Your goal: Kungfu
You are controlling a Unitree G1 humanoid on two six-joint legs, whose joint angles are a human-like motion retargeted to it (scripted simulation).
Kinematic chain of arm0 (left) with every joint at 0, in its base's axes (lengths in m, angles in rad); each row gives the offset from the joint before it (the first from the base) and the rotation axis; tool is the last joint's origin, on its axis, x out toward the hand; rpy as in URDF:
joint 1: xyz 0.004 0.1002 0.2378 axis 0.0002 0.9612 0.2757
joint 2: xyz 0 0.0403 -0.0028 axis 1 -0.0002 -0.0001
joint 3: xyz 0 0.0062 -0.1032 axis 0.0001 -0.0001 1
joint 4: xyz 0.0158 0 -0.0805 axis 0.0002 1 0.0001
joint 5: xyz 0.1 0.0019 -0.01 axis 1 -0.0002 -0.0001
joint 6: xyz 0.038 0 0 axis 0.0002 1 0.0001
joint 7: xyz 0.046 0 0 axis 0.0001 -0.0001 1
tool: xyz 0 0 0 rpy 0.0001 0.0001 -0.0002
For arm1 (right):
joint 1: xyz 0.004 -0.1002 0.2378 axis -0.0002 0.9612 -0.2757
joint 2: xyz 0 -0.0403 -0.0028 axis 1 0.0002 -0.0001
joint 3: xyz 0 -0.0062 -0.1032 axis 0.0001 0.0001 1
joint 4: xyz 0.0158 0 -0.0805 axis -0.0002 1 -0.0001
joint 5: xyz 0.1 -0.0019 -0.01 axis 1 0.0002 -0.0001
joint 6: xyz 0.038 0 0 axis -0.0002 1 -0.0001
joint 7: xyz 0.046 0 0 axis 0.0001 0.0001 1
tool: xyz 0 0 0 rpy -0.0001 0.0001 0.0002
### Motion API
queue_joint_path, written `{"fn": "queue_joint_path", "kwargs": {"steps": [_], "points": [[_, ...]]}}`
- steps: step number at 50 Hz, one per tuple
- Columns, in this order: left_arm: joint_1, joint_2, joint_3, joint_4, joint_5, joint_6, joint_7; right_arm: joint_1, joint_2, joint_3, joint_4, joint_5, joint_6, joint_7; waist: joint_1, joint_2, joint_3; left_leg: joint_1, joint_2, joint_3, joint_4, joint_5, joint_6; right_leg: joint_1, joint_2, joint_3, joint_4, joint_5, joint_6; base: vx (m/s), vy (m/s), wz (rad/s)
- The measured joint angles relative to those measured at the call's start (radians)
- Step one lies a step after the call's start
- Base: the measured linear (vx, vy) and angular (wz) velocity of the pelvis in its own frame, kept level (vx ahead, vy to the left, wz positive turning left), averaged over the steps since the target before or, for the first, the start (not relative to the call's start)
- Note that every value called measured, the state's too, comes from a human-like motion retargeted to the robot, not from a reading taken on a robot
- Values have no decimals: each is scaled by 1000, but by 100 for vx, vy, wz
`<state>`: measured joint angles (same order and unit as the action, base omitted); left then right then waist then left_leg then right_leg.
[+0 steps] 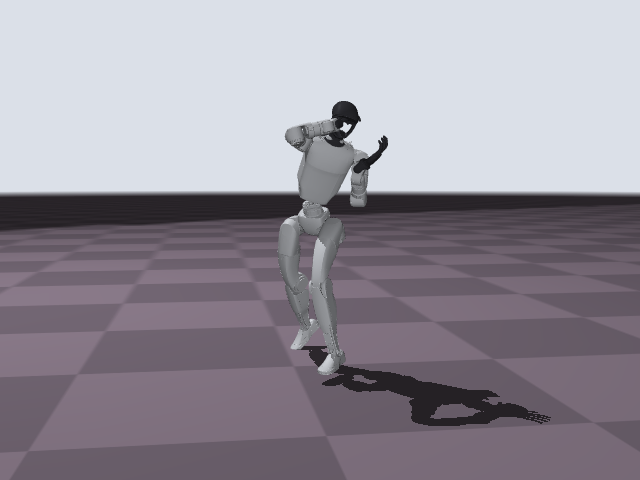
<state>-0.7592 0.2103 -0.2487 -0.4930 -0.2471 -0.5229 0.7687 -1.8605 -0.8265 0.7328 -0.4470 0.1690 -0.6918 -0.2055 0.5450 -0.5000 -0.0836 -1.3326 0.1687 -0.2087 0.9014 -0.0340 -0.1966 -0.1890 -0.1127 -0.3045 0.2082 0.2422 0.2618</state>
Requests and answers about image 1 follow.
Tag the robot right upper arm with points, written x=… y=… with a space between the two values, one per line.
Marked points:
x=296 y=138

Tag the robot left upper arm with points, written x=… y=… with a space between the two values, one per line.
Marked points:
x=358 y=155

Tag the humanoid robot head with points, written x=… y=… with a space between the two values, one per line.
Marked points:
x=346 y=110

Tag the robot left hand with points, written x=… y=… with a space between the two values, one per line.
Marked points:
x=365 y=163

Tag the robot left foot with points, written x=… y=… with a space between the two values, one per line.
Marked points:
x=331 y=363

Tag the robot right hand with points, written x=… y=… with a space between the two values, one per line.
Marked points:
x=339 y=122

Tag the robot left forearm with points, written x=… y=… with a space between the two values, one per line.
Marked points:
x=358 y=190

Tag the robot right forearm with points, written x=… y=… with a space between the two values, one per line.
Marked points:
x=318 y=128

